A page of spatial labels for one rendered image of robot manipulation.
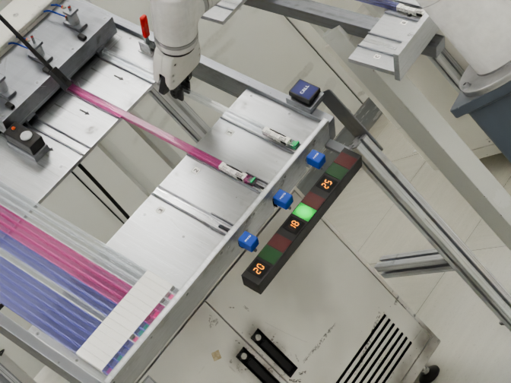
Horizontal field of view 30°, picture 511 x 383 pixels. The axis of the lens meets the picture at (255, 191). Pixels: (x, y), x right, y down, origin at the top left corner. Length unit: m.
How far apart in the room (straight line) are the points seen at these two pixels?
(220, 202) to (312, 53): 2.54
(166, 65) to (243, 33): 2.31
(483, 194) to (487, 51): 0.78
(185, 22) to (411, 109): 0.60
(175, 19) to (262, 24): 2.48
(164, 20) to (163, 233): 0.39
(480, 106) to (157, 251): 0.65
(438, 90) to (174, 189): 1.29
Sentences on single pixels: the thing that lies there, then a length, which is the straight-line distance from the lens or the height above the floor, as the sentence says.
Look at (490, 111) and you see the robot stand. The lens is 1.49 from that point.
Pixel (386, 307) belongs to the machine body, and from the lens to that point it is 2.28.
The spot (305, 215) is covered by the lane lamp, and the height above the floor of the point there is 0.65.
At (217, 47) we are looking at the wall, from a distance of 4.07.
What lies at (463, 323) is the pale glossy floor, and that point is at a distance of 2.50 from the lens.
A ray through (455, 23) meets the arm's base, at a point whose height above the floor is 0.81.
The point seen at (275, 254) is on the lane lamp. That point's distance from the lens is 1.73.
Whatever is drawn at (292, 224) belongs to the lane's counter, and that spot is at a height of 0.66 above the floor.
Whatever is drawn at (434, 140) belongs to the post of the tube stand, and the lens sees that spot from 2.14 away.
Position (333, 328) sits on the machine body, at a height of 0.31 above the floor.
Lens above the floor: 1.16
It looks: 14 degrees down
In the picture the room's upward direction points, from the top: 44 degrees counter-clockwise
